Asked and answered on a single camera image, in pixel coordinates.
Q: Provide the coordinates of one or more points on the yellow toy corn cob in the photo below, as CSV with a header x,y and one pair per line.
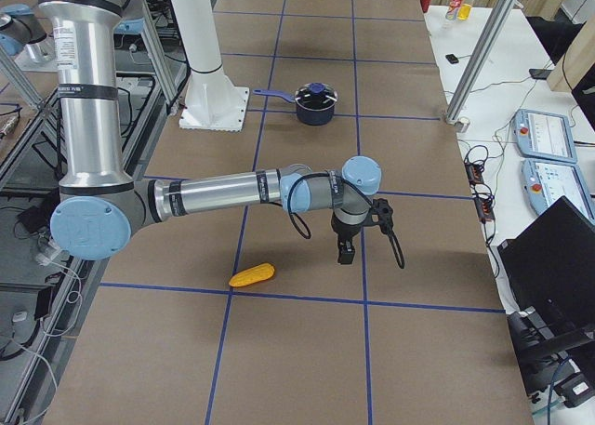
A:
x,y
253,275

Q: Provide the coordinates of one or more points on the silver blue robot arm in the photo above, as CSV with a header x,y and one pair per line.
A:
x,y
101,207
21,31

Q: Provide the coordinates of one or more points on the red label drink bottle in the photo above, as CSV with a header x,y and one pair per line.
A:
x,y
453,9

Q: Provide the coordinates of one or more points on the dark blue saucepan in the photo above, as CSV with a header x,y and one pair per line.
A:
x,y
305,116

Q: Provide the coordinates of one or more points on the glass pot lid blue knob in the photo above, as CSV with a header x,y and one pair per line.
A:
x,y
316,96

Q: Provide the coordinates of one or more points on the lower blue teach pendant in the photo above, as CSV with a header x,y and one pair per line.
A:
x,y
547,181

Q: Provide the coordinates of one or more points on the upper blue teach pendant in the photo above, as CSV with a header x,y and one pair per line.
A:
x,y
544,135

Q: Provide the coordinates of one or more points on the black laptop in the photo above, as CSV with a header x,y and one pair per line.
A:
x,y
552,260

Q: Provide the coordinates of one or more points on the small black device on table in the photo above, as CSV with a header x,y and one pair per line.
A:
x,y
453,59

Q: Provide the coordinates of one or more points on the aluminium frame post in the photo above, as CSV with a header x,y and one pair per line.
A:
x,y
491,30

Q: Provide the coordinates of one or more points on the white camera stand base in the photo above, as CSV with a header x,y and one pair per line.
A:
x,y
212,101

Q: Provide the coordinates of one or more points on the blue teach pendant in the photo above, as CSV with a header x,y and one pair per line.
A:
x,y
547,181
544,135

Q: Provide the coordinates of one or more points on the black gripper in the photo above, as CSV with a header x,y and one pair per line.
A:
x,y
344,233

